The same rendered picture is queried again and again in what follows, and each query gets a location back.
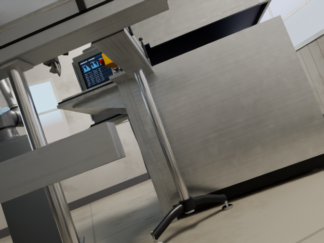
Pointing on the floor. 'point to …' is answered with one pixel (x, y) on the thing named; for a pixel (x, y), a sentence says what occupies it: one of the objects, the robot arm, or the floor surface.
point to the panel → (233, 110)
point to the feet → (186, 205)
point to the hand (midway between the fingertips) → (60, 74)
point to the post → (145, 147)
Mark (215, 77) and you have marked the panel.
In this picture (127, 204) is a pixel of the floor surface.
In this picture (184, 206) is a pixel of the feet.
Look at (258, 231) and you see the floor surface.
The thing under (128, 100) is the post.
